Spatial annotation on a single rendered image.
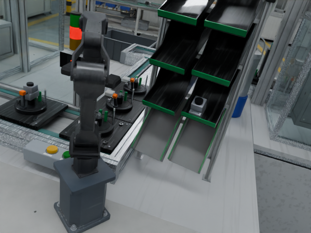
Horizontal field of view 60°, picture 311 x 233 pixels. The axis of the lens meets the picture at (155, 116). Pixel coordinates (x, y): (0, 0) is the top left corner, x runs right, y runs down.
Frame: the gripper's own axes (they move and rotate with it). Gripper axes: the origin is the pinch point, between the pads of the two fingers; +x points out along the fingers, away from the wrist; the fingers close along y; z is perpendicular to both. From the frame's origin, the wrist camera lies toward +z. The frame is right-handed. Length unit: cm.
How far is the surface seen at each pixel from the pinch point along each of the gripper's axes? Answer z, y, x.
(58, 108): 25.2, 28.2, 29.0
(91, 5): 127, 65, -1
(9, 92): 30, 59, 32
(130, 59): 136, 32, 36
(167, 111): 10.5, -25.4, 5.2
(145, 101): 12.0, -16.2, 5.0
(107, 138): 14.4, -2.3, 28.6
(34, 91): 19.5, 36.6, 20.0
